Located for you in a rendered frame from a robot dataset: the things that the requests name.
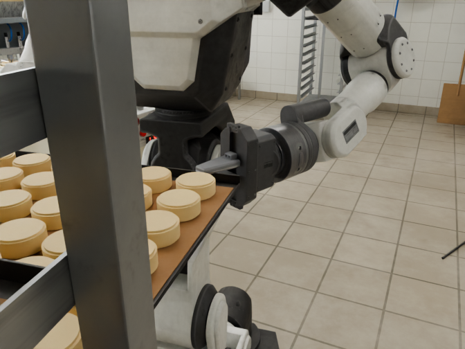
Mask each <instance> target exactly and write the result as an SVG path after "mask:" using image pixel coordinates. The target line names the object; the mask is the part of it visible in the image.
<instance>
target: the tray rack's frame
mask: <svg viewBox="0 0 465 349"><path fill-rule="evenodd" d="M305 8H306V6H305V7H304V8H302V19H301V32H300V56H299V68H298V92H297V103H299V102H304V101H308V100H313V99H316V98H326V99H327V100H328V101H329V102H331V101H332V100H333V99H334V98H335V97H336V96H327V95H320V92H321V83H322V66H323V57H324V47H325V30H326V27H325V26H324V25H323V27H322V46H321V55H320V73H319V83H318V94H309V95H308V96H307V97H305V98H304V99H303V100H302V101H300V87H301V81H300V79H301V77H302V74H301V70H302V54H303V47H302V45H303V42H304V39H303V35H304V17H305V11H304V9H305ZM342 91H343V79H342V78H341V76H340V90H339V94H340V93H341V92H342Z"/></svg>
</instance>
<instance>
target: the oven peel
mask: <svg viewBox="0 0 465 349"><path fill-rule="evenodd" d="M464 66H465V50H464V57H463V61H462V67H461V72H460V76H459V82H458V84H450V83H444V86H443V90H442V95H441V102H440V106H439V113H438V117H437V123H447V124H454V125H465V84H461V83H462V76H463V72H464Z"/></svg>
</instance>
